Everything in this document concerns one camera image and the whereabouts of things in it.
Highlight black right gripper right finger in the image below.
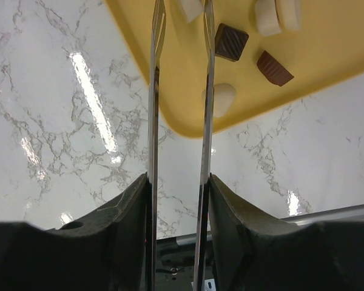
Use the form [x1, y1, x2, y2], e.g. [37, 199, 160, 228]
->
[209, 175, 364, 290]

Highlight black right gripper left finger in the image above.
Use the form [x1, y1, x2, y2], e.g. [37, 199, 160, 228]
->
[0, 174, 148, 290]

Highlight metal tongs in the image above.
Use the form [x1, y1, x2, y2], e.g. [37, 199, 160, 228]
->
[145, 1, 215, 290]

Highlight white heart chocolate bottom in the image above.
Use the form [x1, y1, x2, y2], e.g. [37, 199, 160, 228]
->
[213, 83, 236, 118]

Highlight brown oval chocolate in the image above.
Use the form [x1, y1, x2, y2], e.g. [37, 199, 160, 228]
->
[257, 50, 294, 87]

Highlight dark hexagon chocolate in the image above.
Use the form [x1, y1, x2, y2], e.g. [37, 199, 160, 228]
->
[215, 23, 249, 62]

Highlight white chocolate pair right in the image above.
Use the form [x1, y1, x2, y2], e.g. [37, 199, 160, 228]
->
[254, 0, 302, 36]

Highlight white chocolate middle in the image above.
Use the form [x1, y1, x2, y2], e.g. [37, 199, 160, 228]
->
[176, 0, 204, 23]

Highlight yellow tray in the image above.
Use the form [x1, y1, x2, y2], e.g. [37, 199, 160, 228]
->
[106, 1, 364, 138]

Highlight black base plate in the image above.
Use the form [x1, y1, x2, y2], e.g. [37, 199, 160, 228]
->
[156, 239, 216, 291]

